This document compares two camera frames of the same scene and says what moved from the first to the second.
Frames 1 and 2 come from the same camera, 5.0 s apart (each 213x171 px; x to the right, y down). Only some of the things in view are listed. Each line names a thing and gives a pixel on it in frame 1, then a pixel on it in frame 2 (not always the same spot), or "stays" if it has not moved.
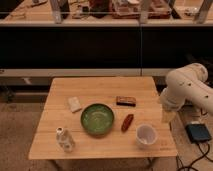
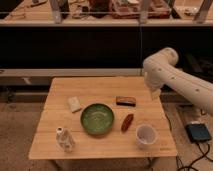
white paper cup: x=146 y=135 stays
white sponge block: x=73 y=104 stays
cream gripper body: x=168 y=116 to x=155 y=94
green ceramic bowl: x=97 y=119 stays
